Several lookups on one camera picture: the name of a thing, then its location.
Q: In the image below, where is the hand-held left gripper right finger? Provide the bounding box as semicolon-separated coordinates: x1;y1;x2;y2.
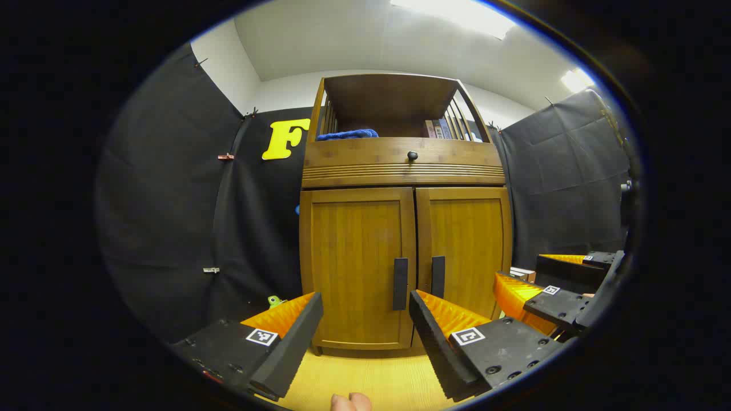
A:
408;289;566;402

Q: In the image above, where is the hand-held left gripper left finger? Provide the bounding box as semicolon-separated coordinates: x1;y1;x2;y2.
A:
170;291;324;402

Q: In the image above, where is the black door handle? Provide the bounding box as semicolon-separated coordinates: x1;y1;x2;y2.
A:
431;256;446;299
392;257;409;311

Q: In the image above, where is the wooden cabinet door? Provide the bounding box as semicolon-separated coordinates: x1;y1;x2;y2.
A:
299;187;417;350
415;186;513;349

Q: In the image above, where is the wooden double-door shoe cabinet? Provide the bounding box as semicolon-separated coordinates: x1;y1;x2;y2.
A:
299;72;513;358

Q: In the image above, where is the wooden cabinet drawer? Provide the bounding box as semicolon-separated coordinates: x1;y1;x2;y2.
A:
302;137;507;189

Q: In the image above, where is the black backdrop cloth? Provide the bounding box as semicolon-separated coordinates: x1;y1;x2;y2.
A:
96;43;632;344

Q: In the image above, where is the small ceiling light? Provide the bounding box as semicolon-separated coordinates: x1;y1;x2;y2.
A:
560;67;596;94

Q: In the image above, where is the blue cloth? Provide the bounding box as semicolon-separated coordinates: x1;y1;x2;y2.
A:
316;129;379;142

